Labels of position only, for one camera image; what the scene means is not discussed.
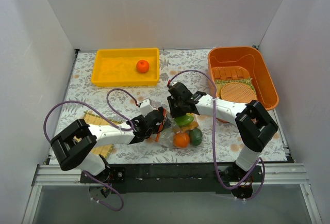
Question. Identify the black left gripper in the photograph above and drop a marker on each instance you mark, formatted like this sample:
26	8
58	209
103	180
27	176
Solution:
160	120

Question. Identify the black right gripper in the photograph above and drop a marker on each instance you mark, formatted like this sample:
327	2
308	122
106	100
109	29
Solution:
176	109

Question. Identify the clear zip top bag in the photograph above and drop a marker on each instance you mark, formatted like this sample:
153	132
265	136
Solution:
180	132

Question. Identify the orange fake tangerine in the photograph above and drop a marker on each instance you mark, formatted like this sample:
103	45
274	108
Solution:
142	66
181	140

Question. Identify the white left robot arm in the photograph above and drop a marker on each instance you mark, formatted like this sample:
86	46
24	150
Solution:
73	145

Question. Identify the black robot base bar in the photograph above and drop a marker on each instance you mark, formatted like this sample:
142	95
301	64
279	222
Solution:
163	178

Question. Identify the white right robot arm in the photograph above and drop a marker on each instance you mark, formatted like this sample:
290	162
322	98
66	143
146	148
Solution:
255	125

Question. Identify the green fake pepper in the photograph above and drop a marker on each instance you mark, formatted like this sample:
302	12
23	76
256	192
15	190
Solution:
184	120

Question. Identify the dark green fake avocado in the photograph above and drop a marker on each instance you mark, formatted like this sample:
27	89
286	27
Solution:
196	137

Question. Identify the green bamboo mat in tub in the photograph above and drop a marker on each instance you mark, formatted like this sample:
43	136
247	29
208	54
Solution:
219	84

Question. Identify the square bamboo mat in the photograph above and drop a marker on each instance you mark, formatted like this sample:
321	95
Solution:
91	118

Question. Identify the round woven bamboo basket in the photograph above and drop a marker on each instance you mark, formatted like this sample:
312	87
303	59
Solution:
237	92

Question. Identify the yellow plastic tray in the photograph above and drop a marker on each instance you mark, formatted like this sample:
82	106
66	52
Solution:
117	67

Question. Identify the orange plastic tub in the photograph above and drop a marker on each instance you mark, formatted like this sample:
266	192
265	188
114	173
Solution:
250	59

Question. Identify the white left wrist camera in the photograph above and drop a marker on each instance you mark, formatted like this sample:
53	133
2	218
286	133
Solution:
145	107

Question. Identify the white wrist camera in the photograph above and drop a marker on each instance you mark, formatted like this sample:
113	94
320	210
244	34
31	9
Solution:
173	83
145	107

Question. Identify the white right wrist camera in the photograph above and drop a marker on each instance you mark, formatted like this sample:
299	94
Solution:
173	83

